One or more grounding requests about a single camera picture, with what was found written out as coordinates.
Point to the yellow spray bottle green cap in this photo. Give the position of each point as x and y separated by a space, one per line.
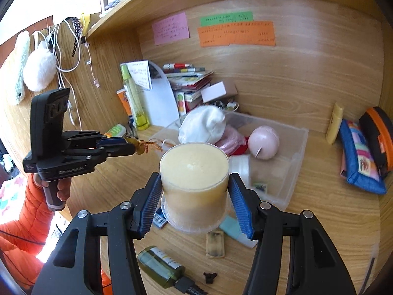
134 101

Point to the stack of colourful booklets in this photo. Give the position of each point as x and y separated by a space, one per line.
190 80

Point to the small gold tasselled charm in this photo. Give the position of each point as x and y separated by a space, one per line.
139 147

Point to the white green hanging towel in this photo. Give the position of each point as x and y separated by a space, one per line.
21 67

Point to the wooden shelf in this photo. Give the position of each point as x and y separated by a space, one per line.
147 6

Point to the orange paper note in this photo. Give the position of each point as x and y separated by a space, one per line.
236 33

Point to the orange cardboard box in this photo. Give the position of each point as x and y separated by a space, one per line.
123 101

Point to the teal tube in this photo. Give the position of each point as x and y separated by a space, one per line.
238 232

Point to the red small box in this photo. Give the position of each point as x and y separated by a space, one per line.
193 97

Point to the person's left hand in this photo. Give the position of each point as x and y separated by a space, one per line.
64 189

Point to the black orange zip case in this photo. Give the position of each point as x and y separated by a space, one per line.
376 135

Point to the pink ball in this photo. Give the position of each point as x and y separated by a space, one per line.
263 143

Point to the glass bowl with small clips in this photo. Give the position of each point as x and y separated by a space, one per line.
227 105

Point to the person's left forearm orange sleeve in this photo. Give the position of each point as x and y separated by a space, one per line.
18 236

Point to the printed white paper sheet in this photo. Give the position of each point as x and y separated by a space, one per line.
141 73

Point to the white fluffy pad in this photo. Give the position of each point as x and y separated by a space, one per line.
40 67

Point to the clear plastic storage box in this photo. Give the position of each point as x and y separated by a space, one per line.
285 172

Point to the fruit printed box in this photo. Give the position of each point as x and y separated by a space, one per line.
181 102

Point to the beige candle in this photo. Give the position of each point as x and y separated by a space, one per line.
195 184

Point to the blue barcode packet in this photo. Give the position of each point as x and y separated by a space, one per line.
159 219

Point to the green paper note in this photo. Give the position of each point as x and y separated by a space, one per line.
225 19

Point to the black dotted headband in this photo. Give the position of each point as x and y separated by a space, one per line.
75 37

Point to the blue patchwork pouch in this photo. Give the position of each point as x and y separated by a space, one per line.
359 159

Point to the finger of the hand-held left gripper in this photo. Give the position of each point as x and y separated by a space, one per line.
119 151
113 141

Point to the green glass pump bottle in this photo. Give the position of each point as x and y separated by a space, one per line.
161 267

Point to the small black clip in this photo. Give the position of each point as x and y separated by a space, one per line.
210 278

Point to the wooden desktop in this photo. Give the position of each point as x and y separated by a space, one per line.
307 236

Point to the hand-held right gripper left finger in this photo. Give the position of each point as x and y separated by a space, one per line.
152 204

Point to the floral blanket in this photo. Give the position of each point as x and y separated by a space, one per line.
9 190

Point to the green orange sunscreen tube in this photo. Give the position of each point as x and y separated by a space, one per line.
115 130

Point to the dark small cylinder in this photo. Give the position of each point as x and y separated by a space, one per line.
105 3

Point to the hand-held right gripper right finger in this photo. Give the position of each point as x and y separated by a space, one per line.
242 209

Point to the white card box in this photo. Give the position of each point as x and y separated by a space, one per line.
219 92

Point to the pink paper note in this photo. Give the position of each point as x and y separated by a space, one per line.
171 29

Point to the beige cosmetic tube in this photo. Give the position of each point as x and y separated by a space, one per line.
334 123

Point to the red white marker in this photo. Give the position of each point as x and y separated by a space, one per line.
178 66

